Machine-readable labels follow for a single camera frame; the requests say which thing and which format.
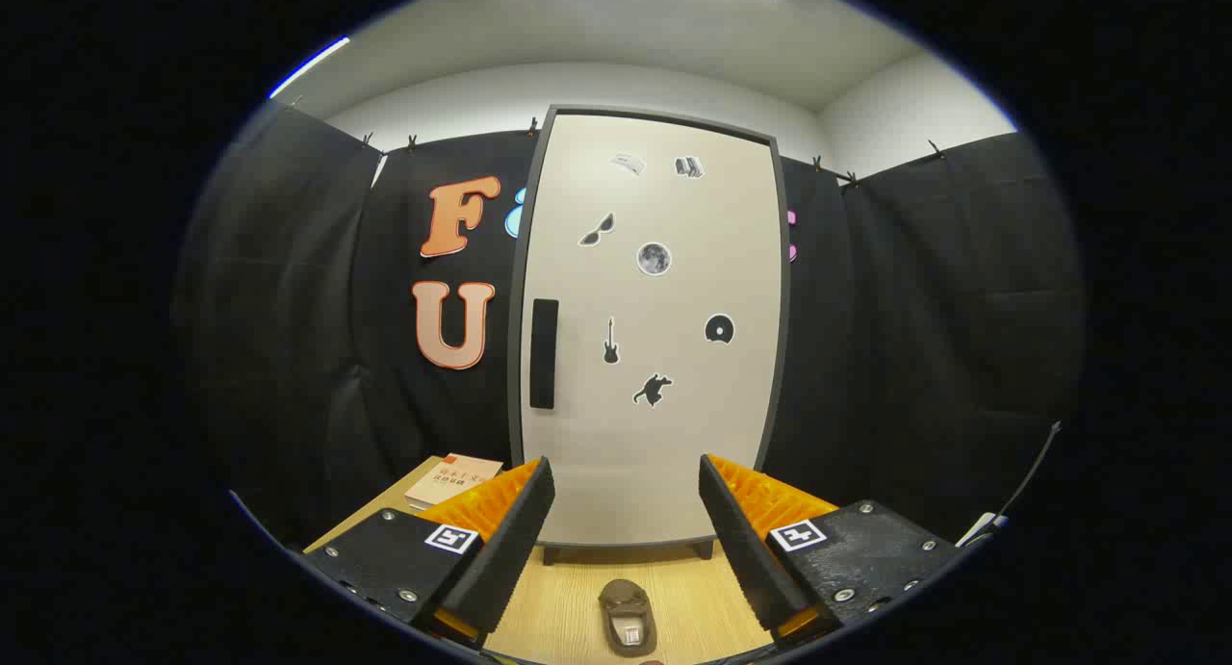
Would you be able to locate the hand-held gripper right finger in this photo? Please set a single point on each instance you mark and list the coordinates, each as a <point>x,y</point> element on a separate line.
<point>741,549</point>

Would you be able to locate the brown fuzzy shoe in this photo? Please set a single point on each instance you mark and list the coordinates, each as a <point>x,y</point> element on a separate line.
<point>626,607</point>

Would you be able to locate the ceiling light strip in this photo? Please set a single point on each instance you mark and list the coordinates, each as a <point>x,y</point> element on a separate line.
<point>308,66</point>

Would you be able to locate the grey shoe cabinet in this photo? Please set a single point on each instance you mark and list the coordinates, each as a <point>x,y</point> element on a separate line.
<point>515,405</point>

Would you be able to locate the black backdrop cloth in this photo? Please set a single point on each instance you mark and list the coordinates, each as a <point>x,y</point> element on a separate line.
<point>289,309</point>

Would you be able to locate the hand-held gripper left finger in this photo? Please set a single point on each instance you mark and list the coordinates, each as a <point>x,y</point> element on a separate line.
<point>510,549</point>

